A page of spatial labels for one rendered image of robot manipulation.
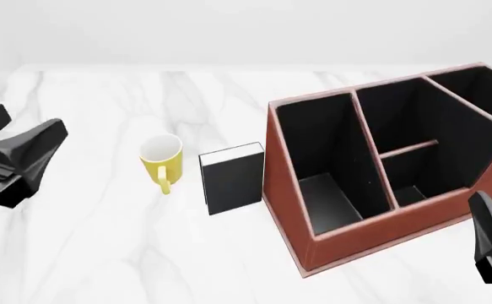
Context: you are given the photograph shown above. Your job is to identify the yellow mug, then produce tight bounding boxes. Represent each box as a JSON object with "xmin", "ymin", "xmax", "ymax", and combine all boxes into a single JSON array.
[{"xmin": 138, "ymin": 133, "xmax": 184, "ymax": 196}]

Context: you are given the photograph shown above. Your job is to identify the black book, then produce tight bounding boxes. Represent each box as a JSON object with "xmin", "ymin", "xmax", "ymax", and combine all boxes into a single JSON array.
[{"xmin": 198, "ymin": 141, "xmax": 267, "ymax": 217}]

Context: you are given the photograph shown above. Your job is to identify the red-brown desk caddy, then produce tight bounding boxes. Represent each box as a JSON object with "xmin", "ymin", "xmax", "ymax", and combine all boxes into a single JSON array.
[{"xmin": 262, "ymin": 62, "xmax": 492, "ymax": 280}]

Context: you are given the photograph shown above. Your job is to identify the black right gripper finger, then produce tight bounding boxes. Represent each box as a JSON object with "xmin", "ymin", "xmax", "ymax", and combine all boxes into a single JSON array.
[{"xmin": 468, "ymin": 190, "xmax": 492, "ymax": 263}]

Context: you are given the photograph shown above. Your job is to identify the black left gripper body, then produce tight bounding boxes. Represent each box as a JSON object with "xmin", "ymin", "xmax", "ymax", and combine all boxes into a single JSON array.
[{"xmin": 0, "ymin": 162, "xmax": 39, "ymax": 209}]

